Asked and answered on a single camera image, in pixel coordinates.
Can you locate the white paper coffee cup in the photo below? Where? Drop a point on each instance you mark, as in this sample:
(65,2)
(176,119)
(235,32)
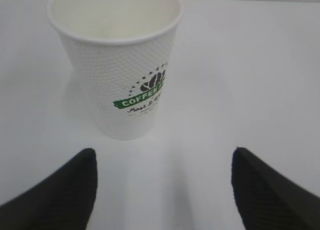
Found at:
(119,51)

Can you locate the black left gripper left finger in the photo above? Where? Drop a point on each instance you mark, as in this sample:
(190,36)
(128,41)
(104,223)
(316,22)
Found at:
(64,200)

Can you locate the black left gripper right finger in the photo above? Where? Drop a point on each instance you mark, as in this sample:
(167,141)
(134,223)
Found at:
(266,199)

